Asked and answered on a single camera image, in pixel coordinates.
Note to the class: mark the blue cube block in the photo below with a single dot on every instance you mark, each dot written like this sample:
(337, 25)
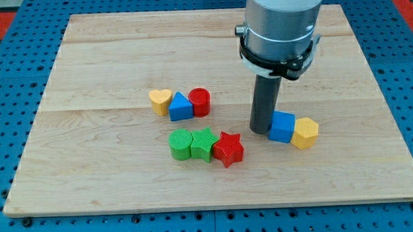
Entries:
(283, 126)

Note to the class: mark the yellow hexagon block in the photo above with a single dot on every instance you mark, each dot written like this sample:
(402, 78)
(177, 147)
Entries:
(305, 133)

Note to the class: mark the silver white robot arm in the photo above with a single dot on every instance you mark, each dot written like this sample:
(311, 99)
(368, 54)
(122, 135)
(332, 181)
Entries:
(277, 37)

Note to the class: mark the red cylinder block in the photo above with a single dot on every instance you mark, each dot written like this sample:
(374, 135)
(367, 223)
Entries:
(200, 100)

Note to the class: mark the green star block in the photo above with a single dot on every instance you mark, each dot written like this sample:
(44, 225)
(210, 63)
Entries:
(202, 144)

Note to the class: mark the blue triangle block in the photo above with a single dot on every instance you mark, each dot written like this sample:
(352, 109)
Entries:
(180, 108)

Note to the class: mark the green cylinder block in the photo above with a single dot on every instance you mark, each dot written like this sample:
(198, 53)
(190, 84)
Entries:
(180, 144)

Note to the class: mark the red star block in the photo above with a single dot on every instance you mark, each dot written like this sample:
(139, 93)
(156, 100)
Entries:
(228, 149)

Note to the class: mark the yellow heart block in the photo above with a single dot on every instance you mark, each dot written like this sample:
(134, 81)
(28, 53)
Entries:
(160, 100)

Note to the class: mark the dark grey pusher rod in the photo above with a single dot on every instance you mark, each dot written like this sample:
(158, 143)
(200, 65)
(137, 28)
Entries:
(263, 103)

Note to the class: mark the light wooden board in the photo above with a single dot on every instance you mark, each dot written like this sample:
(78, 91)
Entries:
(97, 147)

